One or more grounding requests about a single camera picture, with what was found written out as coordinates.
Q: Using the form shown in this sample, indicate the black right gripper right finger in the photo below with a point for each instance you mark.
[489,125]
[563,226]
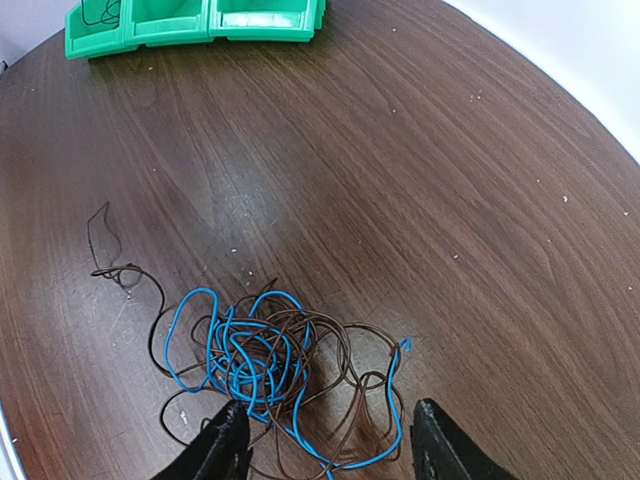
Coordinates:
[442,450]

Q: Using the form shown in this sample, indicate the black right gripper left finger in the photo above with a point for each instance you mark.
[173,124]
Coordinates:
[220,451]

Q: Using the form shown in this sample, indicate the right green plastic bin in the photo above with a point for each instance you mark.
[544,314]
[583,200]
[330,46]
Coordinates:
[266,20]

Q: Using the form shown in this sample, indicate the green plastic bin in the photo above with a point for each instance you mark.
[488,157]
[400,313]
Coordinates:
[165,22]
[93,29]
[266,20]

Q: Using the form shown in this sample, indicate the middle green plastic bin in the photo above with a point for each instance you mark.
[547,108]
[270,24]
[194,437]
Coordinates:
[165,22]

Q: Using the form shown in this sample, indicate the left green plastic bin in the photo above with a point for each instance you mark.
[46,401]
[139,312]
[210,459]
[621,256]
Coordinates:
[93,29]

